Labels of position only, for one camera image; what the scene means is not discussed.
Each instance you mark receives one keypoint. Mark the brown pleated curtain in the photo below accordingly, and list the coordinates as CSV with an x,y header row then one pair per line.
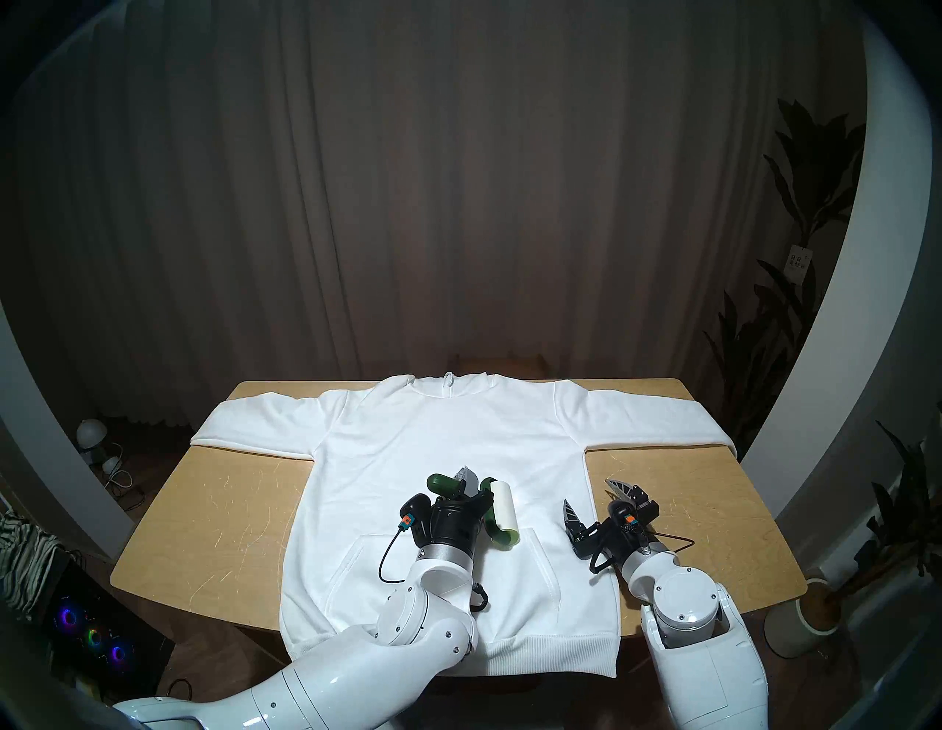
x,y
441,184

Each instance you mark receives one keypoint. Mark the yellow note pad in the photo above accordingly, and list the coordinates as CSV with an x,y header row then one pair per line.
x,y
88,688

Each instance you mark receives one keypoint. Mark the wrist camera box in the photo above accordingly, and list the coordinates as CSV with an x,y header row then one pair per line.
x,y
416,511
640,513

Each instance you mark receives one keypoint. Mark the white plant tag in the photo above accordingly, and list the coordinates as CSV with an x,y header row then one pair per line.
x,y
798,263

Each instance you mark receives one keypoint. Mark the tall dark leafy plant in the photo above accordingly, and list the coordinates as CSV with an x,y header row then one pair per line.
x,y
809,184

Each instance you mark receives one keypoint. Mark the white mushroom lamp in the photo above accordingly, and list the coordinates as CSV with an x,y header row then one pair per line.
x,y
90,433

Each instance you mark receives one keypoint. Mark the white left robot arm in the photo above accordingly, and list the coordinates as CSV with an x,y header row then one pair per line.
x,y
412,625

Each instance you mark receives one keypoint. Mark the striped cloth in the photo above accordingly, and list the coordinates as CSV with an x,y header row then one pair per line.
x,y
26,559

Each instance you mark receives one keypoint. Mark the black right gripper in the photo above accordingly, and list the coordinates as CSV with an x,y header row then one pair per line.
x,y
611,541

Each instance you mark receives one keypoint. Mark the small white round lamp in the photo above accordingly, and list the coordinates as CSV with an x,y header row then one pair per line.
x,y
111,465

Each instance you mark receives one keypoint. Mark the plant in white pot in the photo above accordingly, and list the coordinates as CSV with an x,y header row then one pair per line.
x,y
798,625

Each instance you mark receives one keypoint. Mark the white hooded sweatshirt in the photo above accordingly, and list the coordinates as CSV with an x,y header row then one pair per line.
x,y
441,427

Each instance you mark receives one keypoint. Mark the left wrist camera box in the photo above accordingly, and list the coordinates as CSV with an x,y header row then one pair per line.
x,y
416,511

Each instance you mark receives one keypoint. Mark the white curved arch frame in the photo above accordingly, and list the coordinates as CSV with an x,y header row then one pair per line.
x,y
868,294
44,456

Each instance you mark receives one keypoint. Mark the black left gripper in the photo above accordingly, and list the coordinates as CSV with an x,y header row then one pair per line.
x,y
456,524

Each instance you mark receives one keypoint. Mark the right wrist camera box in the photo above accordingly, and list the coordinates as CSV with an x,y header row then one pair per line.
x,y
640,513

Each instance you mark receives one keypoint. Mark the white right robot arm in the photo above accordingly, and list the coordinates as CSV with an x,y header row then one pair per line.
x,y
684,611

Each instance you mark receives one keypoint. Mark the computer case with rgb fans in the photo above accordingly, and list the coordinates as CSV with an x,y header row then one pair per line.
x,y
96,636

